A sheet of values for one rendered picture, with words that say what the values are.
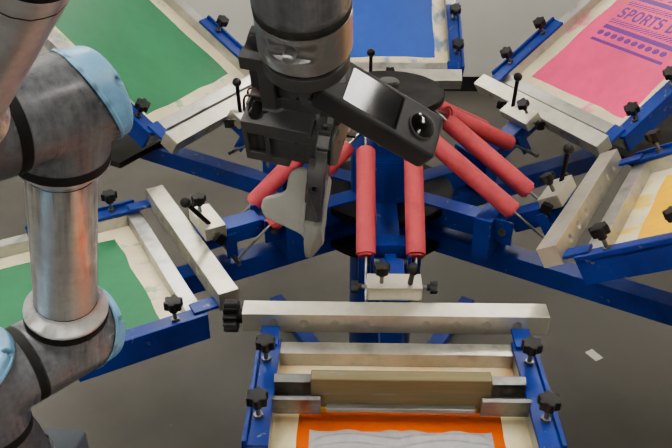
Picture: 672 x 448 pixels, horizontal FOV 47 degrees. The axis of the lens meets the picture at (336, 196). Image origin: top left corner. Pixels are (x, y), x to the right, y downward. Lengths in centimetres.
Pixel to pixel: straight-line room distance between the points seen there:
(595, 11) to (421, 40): 62
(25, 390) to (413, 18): 220
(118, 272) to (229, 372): 117
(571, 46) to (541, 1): 281
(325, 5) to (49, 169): 46
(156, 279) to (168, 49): 95
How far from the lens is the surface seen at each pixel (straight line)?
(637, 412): 316
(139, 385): 315
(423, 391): 156
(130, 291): 199
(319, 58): 57
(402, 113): 65
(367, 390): 155
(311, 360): 171
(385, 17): 298
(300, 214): 69
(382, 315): 172
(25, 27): 59
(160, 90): 253
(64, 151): 89
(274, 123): 64
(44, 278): 107
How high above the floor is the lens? 211
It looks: 30 degrees down
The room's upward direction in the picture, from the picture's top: straight up
